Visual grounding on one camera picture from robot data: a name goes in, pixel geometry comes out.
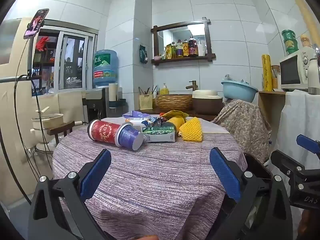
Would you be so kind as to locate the person's right forearm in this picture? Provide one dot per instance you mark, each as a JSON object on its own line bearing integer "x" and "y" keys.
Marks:
{"x": 303, "y": 225}

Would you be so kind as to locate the yellow patterned roll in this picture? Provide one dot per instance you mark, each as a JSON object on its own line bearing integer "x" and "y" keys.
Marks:
{"x": 266, "y": 72}

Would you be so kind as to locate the small pink pot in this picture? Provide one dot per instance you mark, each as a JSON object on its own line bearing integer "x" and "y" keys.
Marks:
{"x": 157, "y": 58}

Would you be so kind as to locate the yellow topped jar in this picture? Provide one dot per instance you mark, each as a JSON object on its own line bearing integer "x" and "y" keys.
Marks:
{"x": 306, "y": 41}

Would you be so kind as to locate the red cylindrical can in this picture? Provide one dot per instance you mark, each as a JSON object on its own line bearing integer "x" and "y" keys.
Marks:
{"x": 102, "y": 131}

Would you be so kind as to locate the wooden cabinet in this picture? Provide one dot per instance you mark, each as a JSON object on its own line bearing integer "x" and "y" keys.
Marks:
{"x": 270, "y": 110}

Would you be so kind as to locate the green drink carton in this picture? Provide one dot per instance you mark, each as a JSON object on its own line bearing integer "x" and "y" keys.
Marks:
{"x": 160, "y": 132}

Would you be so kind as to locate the row of condiment bottles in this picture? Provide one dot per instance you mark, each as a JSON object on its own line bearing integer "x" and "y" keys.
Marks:
{"x": 192, "y": 47}

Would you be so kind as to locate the white stacked cooking pots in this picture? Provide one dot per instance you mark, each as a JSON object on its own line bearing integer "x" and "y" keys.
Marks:
{"x": 46, "y": 125}

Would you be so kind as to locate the purple yogurt cup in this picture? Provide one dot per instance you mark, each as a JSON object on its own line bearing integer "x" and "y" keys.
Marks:
{"x": 127, "y": 136}

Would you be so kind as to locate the yellow foam fruit net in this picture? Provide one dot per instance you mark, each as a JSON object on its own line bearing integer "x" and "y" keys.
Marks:
{"x": 191, "y": 130}

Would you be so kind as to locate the bronze faucet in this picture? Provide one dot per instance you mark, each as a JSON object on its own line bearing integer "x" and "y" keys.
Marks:
{"x": 193, "y": 85}

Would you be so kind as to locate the light blue plastic basin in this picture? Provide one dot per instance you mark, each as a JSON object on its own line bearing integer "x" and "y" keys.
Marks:
{"x": 238, "y": 91}

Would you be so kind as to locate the blue water jug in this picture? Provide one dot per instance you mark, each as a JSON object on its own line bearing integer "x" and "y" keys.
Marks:
{"x": 105, "y": 67}

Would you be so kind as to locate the sliding window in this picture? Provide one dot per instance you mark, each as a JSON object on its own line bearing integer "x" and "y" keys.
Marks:
{"x": 72, "y": 62}

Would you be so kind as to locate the wooden counter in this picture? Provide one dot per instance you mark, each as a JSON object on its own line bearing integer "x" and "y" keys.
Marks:
{"x": 200, "y": 117}

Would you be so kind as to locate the brown and white sink basin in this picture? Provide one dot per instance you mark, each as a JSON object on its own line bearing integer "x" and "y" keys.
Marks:
{"x": 207, "y": 103}

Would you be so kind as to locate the paisley patterned cloth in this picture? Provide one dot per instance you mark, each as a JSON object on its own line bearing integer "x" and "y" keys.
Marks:
{"x": 242, "y": 125}

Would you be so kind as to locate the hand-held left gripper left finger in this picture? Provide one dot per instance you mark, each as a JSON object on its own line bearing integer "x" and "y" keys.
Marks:
{"x": 96, "y": 172}

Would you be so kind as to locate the white snack packet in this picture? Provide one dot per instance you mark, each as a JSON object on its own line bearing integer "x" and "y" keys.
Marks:
{"x": 136, "y": 120}

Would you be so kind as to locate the phone stand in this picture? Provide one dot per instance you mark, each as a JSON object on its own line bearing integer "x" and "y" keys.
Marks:
{"x": 15, "y": 79}

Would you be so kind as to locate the smartphone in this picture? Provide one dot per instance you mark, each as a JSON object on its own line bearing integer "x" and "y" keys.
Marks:
{"x": 36, "y": 23}

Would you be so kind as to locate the yellow soap bottle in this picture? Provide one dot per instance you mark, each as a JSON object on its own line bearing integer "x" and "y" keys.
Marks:
{"x": 164, "y": 90}

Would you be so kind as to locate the beige chopstick holder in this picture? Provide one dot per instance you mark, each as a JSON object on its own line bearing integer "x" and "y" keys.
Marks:
{"x": 145, "y": 102}

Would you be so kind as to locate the blue snack wrapper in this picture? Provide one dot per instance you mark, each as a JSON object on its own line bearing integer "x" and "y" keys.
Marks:
{"x": 152, "y": 122}

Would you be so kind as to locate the grey-blue towel holder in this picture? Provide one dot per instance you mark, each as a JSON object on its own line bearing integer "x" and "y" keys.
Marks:
{"x": 120, "y": 103}

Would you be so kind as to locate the white insulated bottle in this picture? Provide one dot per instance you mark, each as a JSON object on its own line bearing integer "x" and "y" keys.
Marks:
{"x": 313, "y": 75}

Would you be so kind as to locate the bunch of dark chopsticks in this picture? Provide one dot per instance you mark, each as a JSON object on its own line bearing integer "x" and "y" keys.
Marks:
{"x": 147, "y": 90}

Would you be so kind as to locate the paper towel roll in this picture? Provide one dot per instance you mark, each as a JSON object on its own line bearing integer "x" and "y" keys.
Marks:
{"x": 113, "y": 95}

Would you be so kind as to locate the dark wooden chair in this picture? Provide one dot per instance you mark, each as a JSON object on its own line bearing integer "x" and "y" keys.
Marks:
{"x": 61, "y": 128}

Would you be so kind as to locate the wooden framed mirror shelf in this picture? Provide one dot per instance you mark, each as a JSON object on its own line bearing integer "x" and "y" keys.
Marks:
{"x": 181, "y": 58}

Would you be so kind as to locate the white microwave oven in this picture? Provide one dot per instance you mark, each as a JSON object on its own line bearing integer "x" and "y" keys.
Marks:
{"x": 290, "y": 72}

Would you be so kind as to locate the water dispenser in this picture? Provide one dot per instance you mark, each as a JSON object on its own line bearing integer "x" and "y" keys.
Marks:
{"x": 95, "y": 100}

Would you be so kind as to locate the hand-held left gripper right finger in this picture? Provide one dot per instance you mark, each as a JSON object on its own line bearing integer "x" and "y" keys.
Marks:
{"x": 225, "y": 175}

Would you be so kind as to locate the glass jar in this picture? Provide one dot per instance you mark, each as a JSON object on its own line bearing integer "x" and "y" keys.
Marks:
{"x": 275, "y": 77}

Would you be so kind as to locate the green wall packet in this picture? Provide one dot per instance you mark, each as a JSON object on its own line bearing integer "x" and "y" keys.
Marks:
{"x": 143, "y": 55}

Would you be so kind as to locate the yellow snack packet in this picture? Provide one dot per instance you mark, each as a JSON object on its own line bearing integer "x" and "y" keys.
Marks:
{"x": 176, "y": 113}

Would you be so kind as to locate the purple plastic bag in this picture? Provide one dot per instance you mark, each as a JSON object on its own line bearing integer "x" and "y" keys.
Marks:
{"x": 134, "y": 113}

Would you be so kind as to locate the woven basket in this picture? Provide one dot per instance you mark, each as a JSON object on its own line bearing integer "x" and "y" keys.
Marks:
{"x": 173, "y": 102}

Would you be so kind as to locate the white cloth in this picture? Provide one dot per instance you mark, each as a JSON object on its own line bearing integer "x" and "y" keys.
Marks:
{"x": 300, "y": 125}

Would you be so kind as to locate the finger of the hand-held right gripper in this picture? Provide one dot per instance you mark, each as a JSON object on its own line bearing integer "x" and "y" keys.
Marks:
{"x": 290, "y": 163}
{"x": 308, "y": 143}

